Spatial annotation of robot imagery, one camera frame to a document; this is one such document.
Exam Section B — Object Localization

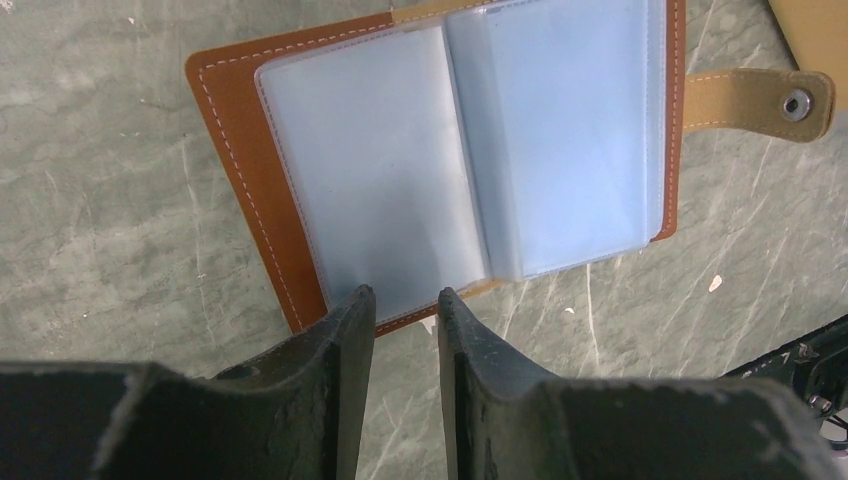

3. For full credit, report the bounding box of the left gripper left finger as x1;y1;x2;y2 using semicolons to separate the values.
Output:
1;285;376;479

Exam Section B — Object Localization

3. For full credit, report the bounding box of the brown leather card holder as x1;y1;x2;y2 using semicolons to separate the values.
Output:
185;1;837;334

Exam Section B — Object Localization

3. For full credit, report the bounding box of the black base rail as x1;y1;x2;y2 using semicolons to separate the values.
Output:
724;315;847;454

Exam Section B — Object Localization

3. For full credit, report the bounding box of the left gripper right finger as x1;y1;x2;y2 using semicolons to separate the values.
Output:
437;289;840;479

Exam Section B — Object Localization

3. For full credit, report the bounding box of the yellow oval tray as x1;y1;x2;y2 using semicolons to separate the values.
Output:
768;0;847;112

